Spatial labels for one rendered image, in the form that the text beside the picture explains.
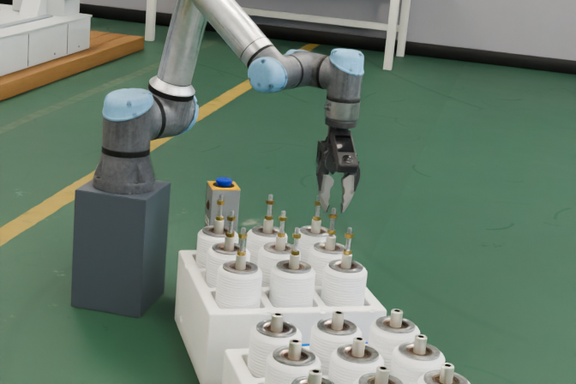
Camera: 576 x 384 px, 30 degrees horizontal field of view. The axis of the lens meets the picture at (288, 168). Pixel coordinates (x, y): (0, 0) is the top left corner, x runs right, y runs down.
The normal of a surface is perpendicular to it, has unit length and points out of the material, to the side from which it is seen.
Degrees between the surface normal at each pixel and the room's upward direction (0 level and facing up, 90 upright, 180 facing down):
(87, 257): 90
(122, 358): 0
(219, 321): 90
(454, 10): 90
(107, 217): 90
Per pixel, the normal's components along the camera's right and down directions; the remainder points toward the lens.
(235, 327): 0.25, 0.27
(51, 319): 0.08, -0.96
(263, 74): -0.58, 0.16
